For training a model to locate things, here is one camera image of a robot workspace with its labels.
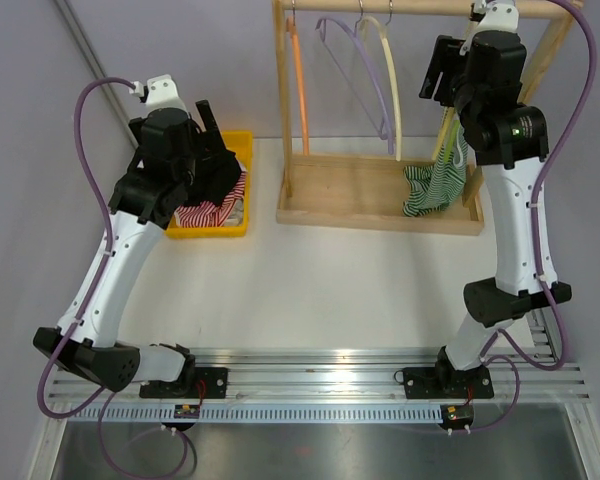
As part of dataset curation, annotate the green white striped tank top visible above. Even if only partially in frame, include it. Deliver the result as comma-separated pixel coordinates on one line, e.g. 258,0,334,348
403,118,469,217

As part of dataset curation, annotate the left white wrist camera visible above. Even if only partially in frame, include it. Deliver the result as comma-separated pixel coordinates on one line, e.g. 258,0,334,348
128,74,190,118

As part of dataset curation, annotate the yellow plastic bin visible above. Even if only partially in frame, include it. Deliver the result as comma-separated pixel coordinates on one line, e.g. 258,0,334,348
166,131,253,239

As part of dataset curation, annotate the orange hanger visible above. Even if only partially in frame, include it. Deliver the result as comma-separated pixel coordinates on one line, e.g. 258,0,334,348
286,1,310,156

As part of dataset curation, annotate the purple floor cable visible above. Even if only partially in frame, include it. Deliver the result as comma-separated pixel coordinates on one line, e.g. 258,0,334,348
97,389,197,474

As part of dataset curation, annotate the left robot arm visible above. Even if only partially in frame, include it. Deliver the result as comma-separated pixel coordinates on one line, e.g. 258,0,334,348
33,100,232,398

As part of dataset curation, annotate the wooden clothes rack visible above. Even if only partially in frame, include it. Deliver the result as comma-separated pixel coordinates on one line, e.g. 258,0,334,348
272,1,575,235

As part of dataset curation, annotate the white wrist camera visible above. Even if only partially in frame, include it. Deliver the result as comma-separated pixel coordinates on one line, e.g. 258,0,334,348
460,0,519,56
128,74,190,118

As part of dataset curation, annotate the green hanger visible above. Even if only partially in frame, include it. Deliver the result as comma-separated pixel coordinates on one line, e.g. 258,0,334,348
443,120,458,164

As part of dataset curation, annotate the yellow hanger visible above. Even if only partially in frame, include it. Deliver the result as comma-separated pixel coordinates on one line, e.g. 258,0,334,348
431,107,455,162

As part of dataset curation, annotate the cream hanger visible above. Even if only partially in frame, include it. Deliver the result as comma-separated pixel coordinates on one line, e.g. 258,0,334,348
356,1,403,162

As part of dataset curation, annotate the red white striped tank top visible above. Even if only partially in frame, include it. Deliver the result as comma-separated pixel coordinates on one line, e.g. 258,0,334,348
175,172,248,228

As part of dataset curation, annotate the purple hanger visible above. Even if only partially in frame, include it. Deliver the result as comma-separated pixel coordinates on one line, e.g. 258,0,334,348
315,15,395,159

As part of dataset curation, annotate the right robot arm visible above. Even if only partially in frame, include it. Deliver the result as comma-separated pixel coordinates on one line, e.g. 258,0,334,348
405,30,572,398

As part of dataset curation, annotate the aluminium rail base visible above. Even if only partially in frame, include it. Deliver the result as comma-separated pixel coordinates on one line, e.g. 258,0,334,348
72,348,590,424

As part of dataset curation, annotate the black tank top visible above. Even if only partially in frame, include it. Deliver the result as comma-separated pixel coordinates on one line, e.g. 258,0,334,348
184,150,242,207

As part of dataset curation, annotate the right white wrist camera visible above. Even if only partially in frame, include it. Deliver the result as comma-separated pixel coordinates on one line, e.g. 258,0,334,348
460,0,519,56

